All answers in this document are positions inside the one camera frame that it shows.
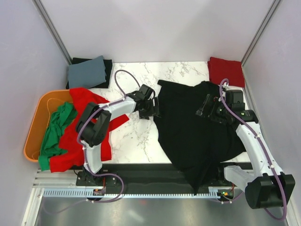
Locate folded black t shirt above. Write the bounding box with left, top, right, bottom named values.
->
left=65, top=57, right=113, bottom=89

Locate folded grey t shirt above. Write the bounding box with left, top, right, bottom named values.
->
left=67, top=55, right=107, bottom=88

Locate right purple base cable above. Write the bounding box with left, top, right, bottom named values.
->
left=213, top=183, right=245, bottom=204

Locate slotted grey cable duct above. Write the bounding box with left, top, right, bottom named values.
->
left=42, top=186, right=232, bottom=199

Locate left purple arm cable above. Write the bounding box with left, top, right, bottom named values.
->
left=77, top=69, right=141, bottom=170

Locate orange plastic bin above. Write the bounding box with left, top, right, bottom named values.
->
left=24, top=89, right=72, bottom=163

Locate left aluminium frame post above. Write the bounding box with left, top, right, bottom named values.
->
left=32, top=0, right=72, bottom=65

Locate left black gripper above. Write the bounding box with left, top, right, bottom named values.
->
left=139, top=97, right=161, bottom=120

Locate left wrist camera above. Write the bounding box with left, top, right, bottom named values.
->
left=136, top=84, right=156, bottom=100

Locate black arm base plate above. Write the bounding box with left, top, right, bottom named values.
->
left=75, top=162, right=244, bottom=195

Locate black t shirt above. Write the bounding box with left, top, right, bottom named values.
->
left=153, top=80, right=245, bottom=193
left=65, top=57, right=113, bottom=89

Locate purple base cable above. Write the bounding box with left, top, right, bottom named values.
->
left=213, top=183, right=245, bottom=204
left=42, top=173, right=125, bottom=215

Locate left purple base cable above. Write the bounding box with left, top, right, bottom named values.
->
left=42, top=173, right=125, bottom=215

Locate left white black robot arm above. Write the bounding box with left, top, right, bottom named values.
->
left=76, top=91, right=159, bottom=185

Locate folded dark red t shirt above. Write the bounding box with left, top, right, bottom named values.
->
left=207, top=57, right=245, bottom=88

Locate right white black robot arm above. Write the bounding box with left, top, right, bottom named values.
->
left=196, top=90, right=295, bottom=209

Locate green t shirt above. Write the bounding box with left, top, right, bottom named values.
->
left=38, top=102, right=77, bottom=171

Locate right aluminium frame post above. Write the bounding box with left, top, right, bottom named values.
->
left=241, top=0, right=282, bottom=67

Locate aluminium frame post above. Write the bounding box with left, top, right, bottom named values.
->
left=32, top=0, right=72, bottom=65
left=241, top=0, right=282, bottom=67

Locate bright red t shirt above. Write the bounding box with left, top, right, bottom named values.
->
left=50, top=88, right=129, bottom=173

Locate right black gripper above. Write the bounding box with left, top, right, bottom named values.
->
left=196, top=94, right=231, bottom=125

